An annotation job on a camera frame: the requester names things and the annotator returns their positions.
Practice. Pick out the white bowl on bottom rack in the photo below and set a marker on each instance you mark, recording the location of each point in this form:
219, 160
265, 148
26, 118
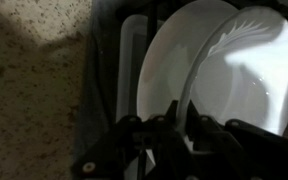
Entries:
172, 51

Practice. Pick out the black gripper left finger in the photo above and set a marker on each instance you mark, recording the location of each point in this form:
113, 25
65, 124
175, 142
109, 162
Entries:
159, 149

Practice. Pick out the small white glass plate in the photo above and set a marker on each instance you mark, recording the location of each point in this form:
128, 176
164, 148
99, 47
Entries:
241, 72

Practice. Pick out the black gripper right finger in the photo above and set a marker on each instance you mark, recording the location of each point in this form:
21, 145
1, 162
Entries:
251, 152

